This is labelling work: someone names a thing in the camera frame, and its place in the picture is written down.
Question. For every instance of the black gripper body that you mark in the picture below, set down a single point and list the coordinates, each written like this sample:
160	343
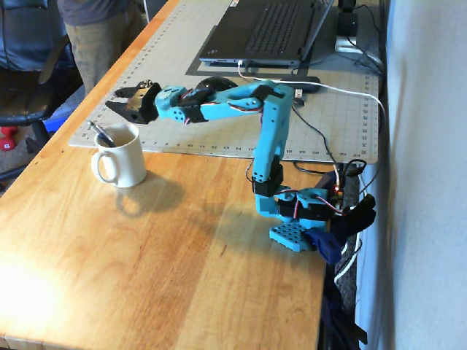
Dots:
141	106

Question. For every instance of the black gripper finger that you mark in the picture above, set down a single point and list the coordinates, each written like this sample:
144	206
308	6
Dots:
129	91
118	108

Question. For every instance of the black and silver pen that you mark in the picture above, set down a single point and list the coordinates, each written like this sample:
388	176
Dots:
102	135

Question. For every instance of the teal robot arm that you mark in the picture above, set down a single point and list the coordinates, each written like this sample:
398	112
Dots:
270	146

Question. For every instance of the white ceramic mug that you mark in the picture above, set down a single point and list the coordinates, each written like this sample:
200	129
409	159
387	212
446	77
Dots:
124	160

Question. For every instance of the grey gridded cutting mat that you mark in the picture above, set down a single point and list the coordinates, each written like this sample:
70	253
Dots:
164	73

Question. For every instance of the person in khaki trousers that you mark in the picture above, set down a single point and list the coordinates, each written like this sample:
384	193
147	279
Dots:
98	40

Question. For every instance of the blue plastic container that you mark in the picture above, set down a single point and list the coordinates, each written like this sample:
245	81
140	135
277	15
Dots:
58	122

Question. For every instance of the black computer mouse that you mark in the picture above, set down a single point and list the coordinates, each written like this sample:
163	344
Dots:
219	83

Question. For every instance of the black office chair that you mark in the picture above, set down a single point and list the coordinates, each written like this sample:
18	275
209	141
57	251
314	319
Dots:
25	91

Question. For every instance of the red dumbbell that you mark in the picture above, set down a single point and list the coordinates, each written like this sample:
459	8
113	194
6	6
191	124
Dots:
7	140

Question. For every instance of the black laptop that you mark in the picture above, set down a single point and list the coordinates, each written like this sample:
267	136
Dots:
270	33

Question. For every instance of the black usb hub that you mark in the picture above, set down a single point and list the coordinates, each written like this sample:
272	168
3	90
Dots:
308	83

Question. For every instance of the black power adapter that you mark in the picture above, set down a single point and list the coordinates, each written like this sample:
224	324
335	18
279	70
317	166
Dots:
347	23

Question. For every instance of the dark blue table clamp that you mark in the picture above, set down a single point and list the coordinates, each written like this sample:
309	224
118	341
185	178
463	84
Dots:
326	246

